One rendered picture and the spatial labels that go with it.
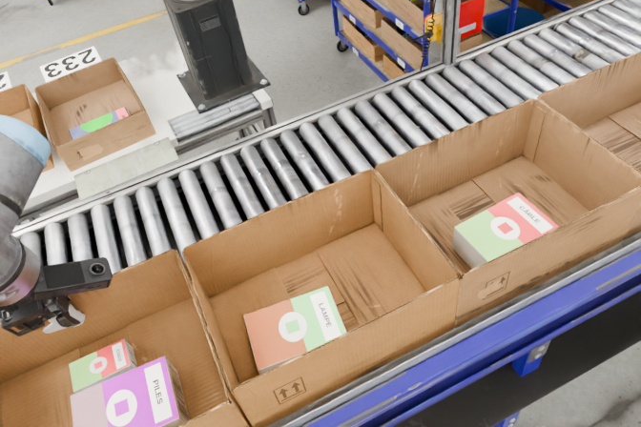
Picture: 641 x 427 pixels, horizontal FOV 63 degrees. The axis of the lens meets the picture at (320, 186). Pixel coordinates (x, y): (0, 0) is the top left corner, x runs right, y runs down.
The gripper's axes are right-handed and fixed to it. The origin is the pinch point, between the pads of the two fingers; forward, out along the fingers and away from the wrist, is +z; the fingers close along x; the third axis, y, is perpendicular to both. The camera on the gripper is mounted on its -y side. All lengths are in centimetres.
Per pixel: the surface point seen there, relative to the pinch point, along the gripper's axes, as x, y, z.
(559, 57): -33, -147, 35
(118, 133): -69, -11, 38
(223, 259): 0.0, -25.9, 2.9
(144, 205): -41, -11, 37
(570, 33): -41, -159, 37
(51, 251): -38, 15, 36
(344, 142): -34, -70, 35
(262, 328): 16.1, -27.6, 1.0
